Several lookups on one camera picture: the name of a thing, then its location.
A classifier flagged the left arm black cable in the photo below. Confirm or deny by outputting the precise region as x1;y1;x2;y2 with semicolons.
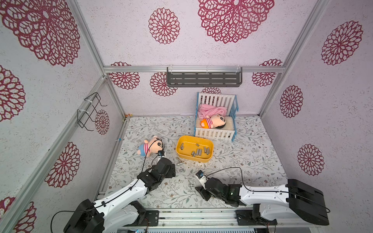
50;137;164;233

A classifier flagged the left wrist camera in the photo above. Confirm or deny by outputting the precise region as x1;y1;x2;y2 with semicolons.
157;150;165;157

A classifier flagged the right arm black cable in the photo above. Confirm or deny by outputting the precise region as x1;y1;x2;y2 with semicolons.
205;166;331;213

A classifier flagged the yellow plastic storage box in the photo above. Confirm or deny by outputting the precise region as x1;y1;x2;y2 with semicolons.
175;136;214;163

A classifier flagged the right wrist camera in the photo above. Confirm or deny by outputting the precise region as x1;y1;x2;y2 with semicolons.
195;170;207;189

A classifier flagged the grey wall shelf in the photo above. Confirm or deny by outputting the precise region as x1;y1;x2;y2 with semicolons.
166;68;242;88

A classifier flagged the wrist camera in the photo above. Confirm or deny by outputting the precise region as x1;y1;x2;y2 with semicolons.
157;150;165;157
195;170;207;189

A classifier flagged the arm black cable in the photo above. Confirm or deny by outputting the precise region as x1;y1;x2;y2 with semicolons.
50;137;164;233
205;166;331;213

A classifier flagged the pink blanket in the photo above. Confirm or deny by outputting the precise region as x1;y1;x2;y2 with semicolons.
197;104;227;119

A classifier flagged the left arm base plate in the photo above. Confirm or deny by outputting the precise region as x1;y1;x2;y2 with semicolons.
128;210;159;227

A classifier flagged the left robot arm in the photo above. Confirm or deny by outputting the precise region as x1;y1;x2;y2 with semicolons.
63;158;176;233

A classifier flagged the white blue toy crib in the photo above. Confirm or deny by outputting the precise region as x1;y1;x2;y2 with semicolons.
194;92;239;141

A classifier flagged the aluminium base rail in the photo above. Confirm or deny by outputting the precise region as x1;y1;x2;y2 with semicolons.
75;207;321;229

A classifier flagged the plush doll in crib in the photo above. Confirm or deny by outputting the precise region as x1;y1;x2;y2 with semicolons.
200;114;226;129

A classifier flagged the plush doll on table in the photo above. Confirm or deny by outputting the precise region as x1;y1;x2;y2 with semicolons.
137;136;164;157

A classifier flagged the black wire wall rack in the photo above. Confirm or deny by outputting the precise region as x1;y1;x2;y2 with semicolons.
76;92;107;132

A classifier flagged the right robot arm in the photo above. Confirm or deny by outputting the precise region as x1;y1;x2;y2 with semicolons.
195;171;329;226

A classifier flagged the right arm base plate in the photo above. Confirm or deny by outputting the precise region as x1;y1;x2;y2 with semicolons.
235;209;277;227

